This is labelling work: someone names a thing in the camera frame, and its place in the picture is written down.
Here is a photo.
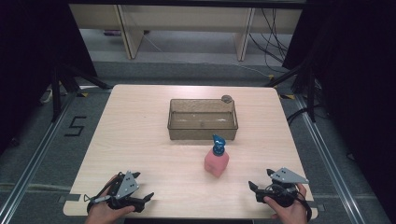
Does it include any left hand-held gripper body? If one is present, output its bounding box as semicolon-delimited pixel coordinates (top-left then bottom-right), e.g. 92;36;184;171
106;170;147;214

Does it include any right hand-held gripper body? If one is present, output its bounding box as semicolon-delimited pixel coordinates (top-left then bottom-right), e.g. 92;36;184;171
255;167;310;209

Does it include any pink bottle with blue cap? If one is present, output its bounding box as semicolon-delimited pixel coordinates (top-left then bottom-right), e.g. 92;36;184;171
204;133;231;178

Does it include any clear brown plastic box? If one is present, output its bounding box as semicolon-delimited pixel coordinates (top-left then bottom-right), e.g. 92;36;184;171
166;98;240;141

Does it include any person's right hand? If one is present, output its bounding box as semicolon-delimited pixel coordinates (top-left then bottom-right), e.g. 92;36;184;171
263;183;309;224

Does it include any person's left hand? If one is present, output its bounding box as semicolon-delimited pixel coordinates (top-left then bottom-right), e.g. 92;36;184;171
84;174;136;224

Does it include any black metal stand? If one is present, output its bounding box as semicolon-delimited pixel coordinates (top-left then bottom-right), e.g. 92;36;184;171
264;61;319;124
50;63;114;123

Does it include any black curtain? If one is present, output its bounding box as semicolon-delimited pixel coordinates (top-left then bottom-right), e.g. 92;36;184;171
0;0;98;157
280;0;396;218

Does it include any beige wooden desk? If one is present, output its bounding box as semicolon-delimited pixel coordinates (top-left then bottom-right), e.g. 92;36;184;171
68;4;304;63

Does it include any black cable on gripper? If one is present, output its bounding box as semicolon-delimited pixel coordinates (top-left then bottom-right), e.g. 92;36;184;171
83;186;117;217
294;189;314;223

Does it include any metal floor rail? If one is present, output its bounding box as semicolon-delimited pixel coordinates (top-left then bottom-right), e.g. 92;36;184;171
0;90;79;224
293;93;372;224

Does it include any black floor cable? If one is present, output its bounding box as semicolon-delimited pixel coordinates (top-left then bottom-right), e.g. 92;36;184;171
285;105;316;126

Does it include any bundle of black cables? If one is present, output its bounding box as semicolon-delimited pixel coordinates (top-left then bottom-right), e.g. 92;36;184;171
247;7;291;75

